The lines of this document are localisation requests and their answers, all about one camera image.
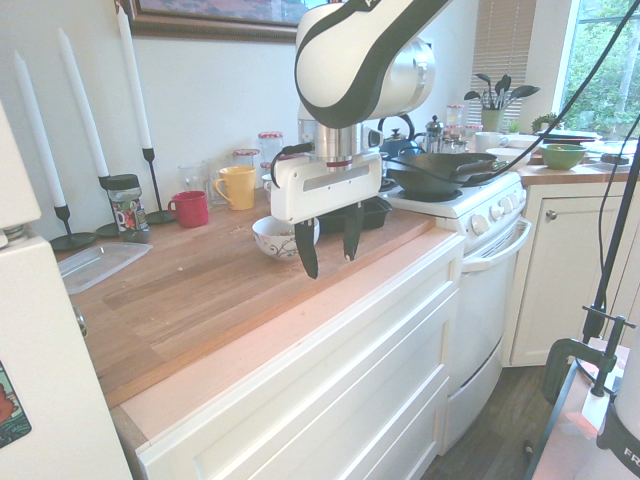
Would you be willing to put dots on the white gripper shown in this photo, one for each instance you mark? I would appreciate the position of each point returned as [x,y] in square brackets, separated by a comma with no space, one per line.
[325,192]

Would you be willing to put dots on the white bowl with swirl pattern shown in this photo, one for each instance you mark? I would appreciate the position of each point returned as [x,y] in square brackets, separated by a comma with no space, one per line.
[275,245]

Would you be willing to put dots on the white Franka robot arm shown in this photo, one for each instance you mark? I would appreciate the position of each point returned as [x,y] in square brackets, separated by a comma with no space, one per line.
[350,55]

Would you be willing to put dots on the black plastic food container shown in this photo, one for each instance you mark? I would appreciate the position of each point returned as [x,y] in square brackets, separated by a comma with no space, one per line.
[374,215]

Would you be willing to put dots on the small white cup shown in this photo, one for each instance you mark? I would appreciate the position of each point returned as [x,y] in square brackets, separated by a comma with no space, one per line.
[268,189]

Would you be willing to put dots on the yellow ceramic mug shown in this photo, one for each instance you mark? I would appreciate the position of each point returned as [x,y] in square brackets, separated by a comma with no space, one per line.
[240,187]

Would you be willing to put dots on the glass jar red checkered lid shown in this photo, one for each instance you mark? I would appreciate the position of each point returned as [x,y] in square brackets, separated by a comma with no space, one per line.
[246,157]
[270,147]
[455,117]

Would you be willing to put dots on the white drawer cabinet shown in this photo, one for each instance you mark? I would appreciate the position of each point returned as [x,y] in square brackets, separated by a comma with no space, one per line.
[325,360]

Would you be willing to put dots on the blue kettle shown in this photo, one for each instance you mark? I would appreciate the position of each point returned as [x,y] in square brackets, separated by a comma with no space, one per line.
[402,146]

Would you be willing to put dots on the black wok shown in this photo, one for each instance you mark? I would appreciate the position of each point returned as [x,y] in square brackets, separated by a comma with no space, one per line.
[430,172]

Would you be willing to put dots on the clear glass mug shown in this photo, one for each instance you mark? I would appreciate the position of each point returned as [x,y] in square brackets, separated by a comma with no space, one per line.
[192,176]
[212,175]

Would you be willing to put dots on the red enamel mug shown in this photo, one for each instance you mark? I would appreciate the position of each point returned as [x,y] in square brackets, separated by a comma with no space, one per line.
[192,210]

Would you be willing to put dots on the glass french press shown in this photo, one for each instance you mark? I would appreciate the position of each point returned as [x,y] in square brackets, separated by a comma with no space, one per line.
[435,137]

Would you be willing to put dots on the white kitchen stove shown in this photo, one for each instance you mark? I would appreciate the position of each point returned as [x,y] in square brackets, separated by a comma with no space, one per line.
[485,280]

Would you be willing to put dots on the white ceramic mug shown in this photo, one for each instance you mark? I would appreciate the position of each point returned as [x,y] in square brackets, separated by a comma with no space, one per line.
[487,142]

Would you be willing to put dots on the white ceramic bowl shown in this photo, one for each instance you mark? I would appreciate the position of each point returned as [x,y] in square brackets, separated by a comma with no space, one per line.
[507,156]

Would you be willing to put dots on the pale green utensil holder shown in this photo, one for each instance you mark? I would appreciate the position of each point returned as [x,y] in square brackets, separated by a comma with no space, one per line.
[492,121]

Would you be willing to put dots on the black plastic cooking utensil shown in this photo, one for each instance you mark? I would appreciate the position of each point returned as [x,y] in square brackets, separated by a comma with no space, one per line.
[484,80]
[525,91]
[472,95]
[503,84]

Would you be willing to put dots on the spice jar with black cap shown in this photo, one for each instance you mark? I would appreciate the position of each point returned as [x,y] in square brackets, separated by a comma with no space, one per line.
[127,205]

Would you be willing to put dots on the white cabinet with door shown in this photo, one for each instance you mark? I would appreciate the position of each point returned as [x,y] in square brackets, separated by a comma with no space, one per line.
[560,270]

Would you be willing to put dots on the clear plastic container lid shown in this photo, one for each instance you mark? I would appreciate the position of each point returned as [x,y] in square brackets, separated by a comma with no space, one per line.
[100,265]

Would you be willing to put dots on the small green potted plant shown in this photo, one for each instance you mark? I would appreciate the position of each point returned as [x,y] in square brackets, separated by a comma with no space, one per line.
[545,121]

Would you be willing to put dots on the green ceramic bowl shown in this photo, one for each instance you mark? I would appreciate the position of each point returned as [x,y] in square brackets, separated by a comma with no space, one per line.
[562,157]

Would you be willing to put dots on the tall white taper candle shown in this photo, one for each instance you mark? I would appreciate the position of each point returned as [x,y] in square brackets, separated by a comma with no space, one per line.
[134,80]

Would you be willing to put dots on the dark green screw clamp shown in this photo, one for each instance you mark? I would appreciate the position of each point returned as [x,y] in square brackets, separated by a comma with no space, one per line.
[562,355]

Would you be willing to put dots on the medium white taper candle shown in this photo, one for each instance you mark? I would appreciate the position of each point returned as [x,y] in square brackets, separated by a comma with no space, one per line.
[85,110]

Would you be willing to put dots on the black stand pole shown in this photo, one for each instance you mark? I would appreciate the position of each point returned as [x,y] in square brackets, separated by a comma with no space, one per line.
[612,250]

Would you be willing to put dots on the short white taper candle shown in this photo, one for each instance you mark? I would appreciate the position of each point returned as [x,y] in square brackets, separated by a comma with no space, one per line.
[42,140]

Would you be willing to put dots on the colourful fridge magnet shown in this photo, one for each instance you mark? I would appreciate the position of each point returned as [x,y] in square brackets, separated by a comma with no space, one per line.
[11,410]

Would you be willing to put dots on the framed picture dark frame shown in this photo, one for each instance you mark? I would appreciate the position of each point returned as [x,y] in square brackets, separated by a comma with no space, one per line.
[210,27]

